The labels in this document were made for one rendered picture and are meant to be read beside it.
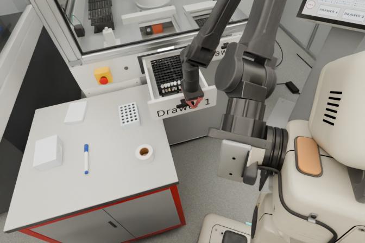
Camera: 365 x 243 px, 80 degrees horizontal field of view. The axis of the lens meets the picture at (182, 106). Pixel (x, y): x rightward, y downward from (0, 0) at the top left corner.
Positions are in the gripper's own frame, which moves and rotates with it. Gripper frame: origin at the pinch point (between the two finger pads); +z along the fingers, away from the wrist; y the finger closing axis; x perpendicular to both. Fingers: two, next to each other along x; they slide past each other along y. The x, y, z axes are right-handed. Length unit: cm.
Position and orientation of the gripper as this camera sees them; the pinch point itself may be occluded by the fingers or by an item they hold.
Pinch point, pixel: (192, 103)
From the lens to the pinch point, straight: 87.6
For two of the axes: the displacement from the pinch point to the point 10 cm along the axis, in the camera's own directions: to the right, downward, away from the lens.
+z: 0.7, 6.7, 7.4
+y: -2.5, -7.1, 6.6
